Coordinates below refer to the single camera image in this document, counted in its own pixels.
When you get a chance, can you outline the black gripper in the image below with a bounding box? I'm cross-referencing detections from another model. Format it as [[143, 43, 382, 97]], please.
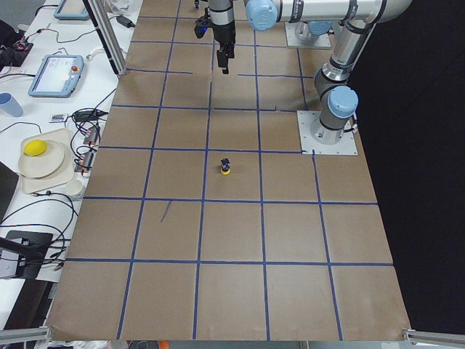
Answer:
[[212, 21, 235, 74]]

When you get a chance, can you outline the yellow push button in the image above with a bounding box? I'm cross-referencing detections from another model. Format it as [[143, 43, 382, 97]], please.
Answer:
[[220, 158, 231, 175]]

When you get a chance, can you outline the black power adapter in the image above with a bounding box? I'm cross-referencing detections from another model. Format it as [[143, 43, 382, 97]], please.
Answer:
[[116, 15, 136, 28]]

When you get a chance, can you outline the blue teach pendant near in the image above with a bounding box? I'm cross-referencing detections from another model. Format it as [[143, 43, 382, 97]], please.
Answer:
[[28, 55, 84, 98]]

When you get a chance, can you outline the blue teach pendant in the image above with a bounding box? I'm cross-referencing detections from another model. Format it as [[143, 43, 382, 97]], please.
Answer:
[[28, 55, 84, 98], [54, 0, 89, 20]]

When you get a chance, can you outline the blue teach pendant far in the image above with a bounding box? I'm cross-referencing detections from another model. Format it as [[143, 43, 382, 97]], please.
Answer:
[[54, 0, 89, 20]]

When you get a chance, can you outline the beige tray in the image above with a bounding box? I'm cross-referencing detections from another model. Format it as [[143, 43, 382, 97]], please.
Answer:
[[18, 128, 74, 194]]

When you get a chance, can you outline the white paper cup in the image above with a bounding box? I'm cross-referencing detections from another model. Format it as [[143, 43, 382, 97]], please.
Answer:
[[65, 180, 86, 201]]

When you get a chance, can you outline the yellow lemon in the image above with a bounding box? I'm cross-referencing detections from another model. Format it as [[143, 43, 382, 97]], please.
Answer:
[[23, 140, 47, 156]]

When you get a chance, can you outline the beige plate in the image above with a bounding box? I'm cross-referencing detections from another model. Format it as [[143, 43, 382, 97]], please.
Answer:
[[18, 141, 65, 178]]

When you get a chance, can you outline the light blue plastic cup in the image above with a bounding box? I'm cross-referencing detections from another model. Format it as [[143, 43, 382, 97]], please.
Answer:
[[0, 92, 23, 117]]

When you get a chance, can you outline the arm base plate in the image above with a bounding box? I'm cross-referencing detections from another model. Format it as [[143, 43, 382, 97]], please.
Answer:
[[285, 20, 332, 49], [297, 111, 358, 156]]

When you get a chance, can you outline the aluminium frame post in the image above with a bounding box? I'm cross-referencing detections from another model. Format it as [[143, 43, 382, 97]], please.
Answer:
[[83, 0, 127, 76]]

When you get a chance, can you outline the black camera stand base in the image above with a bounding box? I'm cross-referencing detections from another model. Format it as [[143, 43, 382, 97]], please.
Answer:
[[1, 230, 53, 279]]

